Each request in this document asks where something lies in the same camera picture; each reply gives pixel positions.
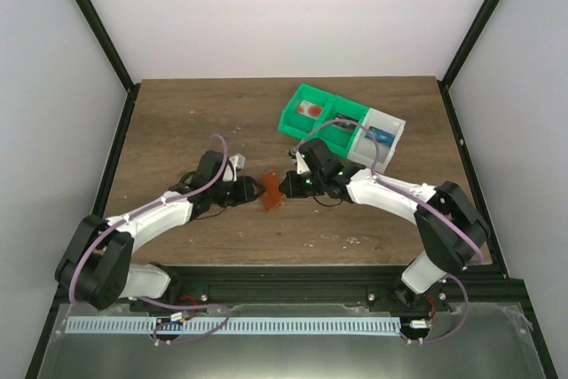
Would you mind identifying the blue card in bin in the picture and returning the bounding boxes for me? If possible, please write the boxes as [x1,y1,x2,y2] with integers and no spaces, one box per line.
[366,126,396,148]

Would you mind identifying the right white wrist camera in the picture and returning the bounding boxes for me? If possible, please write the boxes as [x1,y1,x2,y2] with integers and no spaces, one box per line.
[288,149,312,176]

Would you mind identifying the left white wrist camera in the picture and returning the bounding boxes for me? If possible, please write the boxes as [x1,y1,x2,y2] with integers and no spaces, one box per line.
[222,154,246,182]

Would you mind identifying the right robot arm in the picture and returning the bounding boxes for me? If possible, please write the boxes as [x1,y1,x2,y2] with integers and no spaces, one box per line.
[279,138,491,311]

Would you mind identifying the green bin middle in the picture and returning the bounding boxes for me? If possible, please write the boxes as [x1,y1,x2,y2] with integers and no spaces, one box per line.
[313,95,369,158]

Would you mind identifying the white bin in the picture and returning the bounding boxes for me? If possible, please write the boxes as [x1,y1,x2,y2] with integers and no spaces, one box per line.
[347,108,406,173]

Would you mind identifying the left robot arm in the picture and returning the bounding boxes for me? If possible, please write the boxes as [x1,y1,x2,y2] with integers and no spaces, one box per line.
[54,150,265,312]

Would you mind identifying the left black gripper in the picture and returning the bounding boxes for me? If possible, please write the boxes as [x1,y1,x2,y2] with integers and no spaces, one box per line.
[210,176,265,208]

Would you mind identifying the light blue slotted cable duct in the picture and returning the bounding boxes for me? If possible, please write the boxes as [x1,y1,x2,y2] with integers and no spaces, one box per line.
[65,316,401,336]

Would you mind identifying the red white card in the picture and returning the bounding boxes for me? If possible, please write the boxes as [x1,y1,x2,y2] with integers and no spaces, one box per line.
[296,100,323,120]

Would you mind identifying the black aluminium frame rail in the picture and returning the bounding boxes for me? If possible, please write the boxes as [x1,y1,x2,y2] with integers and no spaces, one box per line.
[57,265,525,316]

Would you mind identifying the black card in bin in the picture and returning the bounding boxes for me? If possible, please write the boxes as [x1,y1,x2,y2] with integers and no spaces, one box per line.
[332,113,357,133]

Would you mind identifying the black frame post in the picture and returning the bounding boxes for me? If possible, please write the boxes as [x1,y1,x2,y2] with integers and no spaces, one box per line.
[47,0,136,91]
[441,0,529,90]

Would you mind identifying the left black frame post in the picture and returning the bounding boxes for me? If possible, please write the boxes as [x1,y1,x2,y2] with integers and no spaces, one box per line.
[47,0,136,91]

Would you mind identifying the brown leather card holder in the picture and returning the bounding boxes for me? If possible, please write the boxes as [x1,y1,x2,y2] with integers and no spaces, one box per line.
[259,170,285,214]

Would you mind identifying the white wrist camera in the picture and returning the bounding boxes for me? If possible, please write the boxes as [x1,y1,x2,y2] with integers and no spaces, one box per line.
[288,149,312,176]
[222,154,246,182]

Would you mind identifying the right black frame post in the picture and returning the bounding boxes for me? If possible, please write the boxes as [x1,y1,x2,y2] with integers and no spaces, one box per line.
[441,0,529,90]

